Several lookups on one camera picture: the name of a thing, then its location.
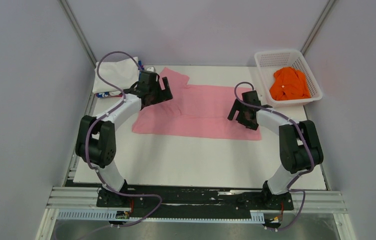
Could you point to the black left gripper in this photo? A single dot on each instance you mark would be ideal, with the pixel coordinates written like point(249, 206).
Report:
point(164, 95)

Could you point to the white folded t-shirt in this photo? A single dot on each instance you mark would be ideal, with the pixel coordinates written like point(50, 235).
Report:
point(115, 78)

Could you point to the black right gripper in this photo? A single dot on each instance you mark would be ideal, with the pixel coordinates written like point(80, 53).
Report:
point(238, 106)

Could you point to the left aluminium corner post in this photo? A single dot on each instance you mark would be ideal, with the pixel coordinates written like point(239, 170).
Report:
point(71, 17)

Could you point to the orange t-shirt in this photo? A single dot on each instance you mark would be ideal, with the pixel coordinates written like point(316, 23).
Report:
point(289, 84)

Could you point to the right aluminium corner post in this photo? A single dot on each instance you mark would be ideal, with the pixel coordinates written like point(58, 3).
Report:
point(318, 25)

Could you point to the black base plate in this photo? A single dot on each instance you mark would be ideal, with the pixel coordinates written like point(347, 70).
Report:
point(182, 202)

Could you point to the aluminium frame rail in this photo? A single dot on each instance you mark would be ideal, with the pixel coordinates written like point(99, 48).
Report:
point(316, 201)

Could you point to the pink t-shirt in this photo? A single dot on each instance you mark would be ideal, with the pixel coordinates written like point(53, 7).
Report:
point(195, 111)

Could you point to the white plastic laundry basket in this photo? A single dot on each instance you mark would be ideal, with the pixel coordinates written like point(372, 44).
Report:
point(268, 62)

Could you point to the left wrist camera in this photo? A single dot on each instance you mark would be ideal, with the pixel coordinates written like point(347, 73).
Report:
point(151, 69)

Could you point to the blue printed folded t-shirt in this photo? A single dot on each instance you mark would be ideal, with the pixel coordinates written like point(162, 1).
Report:
point(108, 94)

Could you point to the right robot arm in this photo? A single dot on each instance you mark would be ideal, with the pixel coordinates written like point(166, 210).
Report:
point(300, 150)

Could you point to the aluminium corner post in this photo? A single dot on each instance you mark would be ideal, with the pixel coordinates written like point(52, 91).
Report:
point(71, 17)
point(318, 25)

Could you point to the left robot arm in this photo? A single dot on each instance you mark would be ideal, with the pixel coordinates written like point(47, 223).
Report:
point(96, 140)

